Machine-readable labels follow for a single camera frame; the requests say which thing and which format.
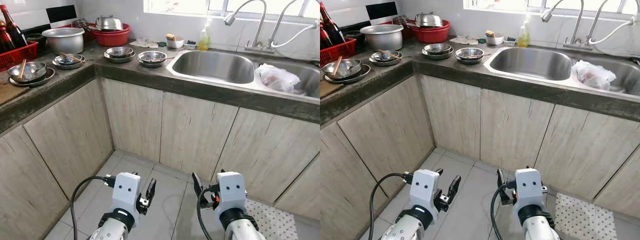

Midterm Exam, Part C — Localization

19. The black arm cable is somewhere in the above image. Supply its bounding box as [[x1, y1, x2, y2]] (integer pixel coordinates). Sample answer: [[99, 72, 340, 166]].
[[368, 172, 414, 240], [69, 175, 117, 240], [489, 181, 516, 240], [196, 187, 221, 240]]

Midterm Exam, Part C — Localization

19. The large aluminium pot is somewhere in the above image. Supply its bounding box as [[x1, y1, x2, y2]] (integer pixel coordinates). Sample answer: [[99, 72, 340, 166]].
[[41, 27, 86, 55], [359, 23, 404, 52]]

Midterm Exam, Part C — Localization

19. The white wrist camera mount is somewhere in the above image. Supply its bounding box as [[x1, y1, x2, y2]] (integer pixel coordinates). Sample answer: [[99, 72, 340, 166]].
[[111, 172, 142, 214], [215, 171, 247, 211], [409, 169, 441, 211], [513, 168, 546, 209]]

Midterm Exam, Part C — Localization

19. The tall dark glass bottle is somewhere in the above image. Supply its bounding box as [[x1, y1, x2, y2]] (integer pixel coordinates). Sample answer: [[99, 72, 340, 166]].
[[320, 2, 346, 46], [0, 4, 29, 49]]

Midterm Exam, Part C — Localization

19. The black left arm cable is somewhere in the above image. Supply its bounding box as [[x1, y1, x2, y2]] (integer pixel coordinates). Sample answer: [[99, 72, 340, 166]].
[[368, 172, 414, 240], [69, 175, 117, 240]]

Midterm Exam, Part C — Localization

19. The white dotted floor mat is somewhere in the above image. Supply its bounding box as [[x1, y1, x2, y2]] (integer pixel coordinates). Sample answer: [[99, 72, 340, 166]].
[[245, 198, 299, 240], [553, 192, 619, 240]]

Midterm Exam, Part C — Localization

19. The light wood cabinet door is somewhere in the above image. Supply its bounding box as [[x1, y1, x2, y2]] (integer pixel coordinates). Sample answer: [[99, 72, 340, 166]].
[[339, 74, 436, 199], [274, 154, 321, 222], [533, 103, 640, 199], [22, 79, 114, 199], [0, 124, 69, 240], [320, 121, 389, 240], [593, 149, 640, 219], [419, 74, 484, 161], [479, 88, 555, 177], [219, 106, 321, 206], [101, 76, 164, 164], [159, 91, 240, 184]]

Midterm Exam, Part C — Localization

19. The red capped dark bottle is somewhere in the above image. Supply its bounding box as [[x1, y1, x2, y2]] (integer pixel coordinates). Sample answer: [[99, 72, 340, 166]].
[[320, 24, 334, 50], [0, 20, 15, 53]]

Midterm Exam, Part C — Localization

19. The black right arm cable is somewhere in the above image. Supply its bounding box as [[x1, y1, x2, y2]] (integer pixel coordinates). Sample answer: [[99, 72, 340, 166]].
[[196, 187, 221, 240], [489, 181, 516, 240]]

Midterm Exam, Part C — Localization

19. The white plastic bag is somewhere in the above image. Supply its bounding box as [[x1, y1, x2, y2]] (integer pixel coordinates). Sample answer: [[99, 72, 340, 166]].
[[571, 59, 617, 91], [254, 63, 301, 95]]

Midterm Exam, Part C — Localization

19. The wooden cutting board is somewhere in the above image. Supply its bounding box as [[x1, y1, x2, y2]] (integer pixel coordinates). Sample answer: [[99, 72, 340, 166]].
[[0, 82, 30, 106], [320, 78, 345, 99]]

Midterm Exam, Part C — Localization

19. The black wall panel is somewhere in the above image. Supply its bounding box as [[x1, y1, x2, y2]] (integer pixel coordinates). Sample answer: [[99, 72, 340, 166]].
[[45, 4, 79, 25], [365, 1, 399, 22]]

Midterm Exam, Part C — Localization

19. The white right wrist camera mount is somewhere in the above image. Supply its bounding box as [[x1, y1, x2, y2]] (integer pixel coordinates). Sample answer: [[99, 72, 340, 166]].
[[513, 168, 546, 209], [215, 171, 247, 211]]

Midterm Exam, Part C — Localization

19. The chrome faucet with hose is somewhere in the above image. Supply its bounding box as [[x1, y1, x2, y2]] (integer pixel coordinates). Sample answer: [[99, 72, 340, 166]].
[[586, 0, 640, 50], [269, 0, 320, 53]]

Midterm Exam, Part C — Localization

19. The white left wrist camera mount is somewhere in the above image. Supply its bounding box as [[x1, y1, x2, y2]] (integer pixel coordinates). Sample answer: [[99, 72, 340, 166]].
[[111, 172, 142, 214], [409, 169, 441, 211]]

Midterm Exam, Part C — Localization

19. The chrome gooseneck faucet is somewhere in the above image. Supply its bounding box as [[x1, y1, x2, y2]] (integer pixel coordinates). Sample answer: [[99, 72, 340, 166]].
[[540, 0, 587, 51], [223, 0, 269, 53]]

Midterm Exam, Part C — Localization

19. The small white bowl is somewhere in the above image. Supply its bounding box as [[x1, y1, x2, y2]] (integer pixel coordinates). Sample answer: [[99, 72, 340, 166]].
[[484, 30, 505, 47], [165, 33, 185, 50]]

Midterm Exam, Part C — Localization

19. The red plastic crate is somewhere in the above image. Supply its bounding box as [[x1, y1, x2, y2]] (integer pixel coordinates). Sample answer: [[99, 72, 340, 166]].
[[320, 37, 357, 69], [0, 41, 39, 71]]

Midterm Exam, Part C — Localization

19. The stainless steel double sink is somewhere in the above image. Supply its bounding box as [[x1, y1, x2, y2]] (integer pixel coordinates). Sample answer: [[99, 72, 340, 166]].
[[483, 45, 640, 98], [165, 48, 321, 101]]

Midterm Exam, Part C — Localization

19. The large steel bowl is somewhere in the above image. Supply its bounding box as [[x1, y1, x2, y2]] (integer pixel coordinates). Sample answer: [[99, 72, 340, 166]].
[[323, 58, 363, 81], [7, 61, 48, 84]]

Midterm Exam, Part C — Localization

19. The yellow dish soap bottle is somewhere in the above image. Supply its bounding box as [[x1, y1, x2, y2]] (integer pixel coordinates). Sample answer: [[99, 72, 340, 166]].
[[517, 20, 532, 49], [197, 22, 212, 51]]

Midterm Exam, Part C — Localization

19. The white window frame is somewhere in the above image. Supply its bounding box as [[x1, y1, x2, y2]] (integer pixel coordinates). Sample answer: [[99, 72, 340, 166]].
[[463, 0, 640, 17]]

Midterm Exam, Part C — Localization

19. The red plastic basin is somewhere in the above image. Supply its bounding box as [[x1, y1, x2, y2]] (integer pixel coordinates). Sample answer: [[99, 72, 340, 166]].
[[89, 23, 132, 48], [409, 19, 451, 45]]

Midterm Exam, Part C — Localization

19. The small black pot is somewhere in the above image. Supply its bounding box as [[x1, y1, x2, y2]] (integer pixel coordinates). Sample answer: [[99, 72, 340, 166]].
[[25, 33, 47, 49], [345, 30, 366, 50]]

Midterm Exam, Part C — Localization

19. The large steel plate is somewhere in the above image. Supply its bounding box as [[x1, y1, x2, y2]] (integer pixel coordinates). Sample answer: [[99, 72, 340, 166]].
[[8, 67, 56, 89], [324, 64, 372, 85]]

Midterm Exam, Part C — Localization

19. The crumpled white dish cloth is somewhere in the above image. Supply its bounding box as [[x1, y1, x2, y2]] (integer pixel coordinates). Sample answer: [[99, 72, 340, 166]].
[[449, 35, 480, 46], [130, 38, 160, 49]]

